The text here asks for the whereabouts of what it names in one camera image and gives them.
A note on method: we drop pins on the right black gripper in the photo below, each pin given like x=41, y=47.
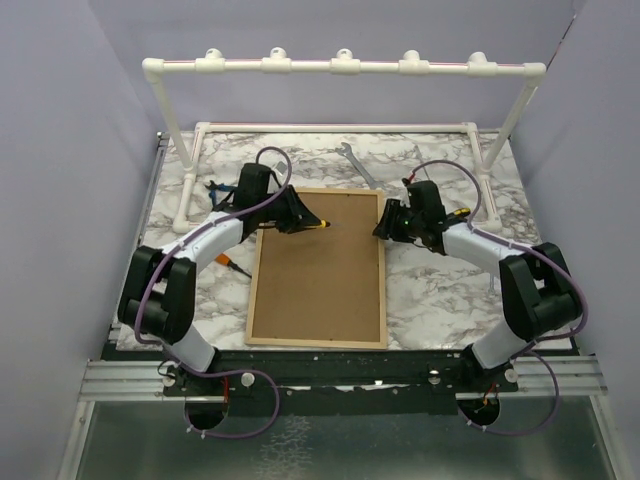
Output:
x=388, y=227

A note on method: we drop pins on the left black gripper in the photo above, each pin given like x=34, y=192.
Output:
x=298, y=216

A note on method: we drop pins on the wooden picture frame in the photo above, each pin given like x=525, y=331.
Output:
x=323, y=288

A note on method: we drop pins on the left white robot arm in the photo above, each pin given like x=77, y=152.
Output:
x=158, y=298

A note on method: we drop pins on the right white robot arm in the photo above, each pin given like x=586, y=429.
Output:
x=537, y=293

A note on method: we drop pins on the black yellow screwdriver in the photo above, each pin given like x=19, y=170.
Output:
x=461, y=214

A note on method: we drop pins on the large grey wrench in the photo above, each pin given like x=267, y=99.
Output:
x=346, y=151

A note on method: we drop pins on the white PVC pipe rack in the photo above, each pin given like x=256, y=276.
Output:
x=342, y=64

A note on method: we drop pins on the orange handled screwdriver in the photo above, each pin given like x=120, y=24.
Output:
x=226, y=261

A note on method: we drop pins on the blue handled pliers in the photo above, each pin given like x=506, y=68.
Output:
x=219, y=194

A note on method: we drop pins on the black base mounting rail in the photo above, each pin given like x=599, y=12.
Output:
x=257, y=383

